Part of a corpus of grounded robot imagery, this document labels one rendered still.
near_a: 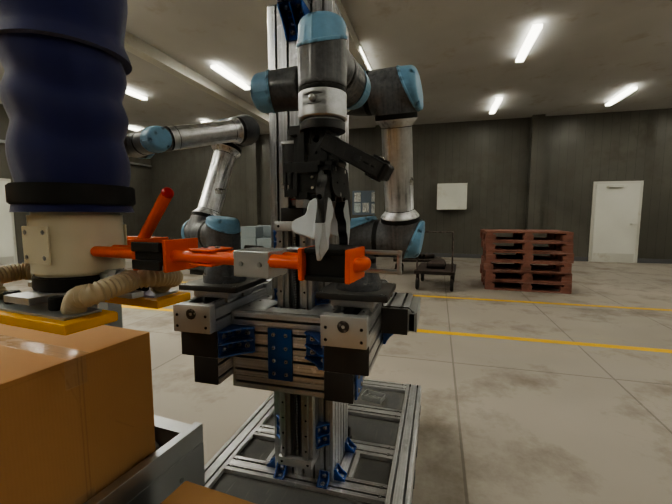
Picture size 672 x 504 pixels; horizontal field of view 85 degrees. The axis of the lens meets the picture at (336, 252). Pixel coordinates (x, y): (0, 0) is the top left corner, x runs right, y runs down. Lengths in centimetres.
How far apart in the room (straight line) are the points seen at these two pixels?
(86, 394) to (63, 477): 18
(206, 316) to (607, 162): 1182
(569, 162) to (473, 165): 247
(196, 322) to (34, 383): 43
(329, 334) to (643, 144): 1206
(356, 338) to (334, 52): 72
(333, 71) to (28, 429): 92
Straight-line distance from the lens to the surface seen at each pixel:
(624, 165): 1253
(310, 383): 128
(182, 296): 94
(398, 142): 106
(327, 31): 61
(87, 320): 80
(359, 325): 103
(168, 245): 73
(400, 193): 107
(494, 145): 1180
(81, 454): 115
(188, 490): 123
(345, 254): 52
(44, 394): 104
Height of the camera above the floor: 128
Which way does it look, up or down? 6 degrees down
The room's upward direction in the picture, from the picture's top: straight up
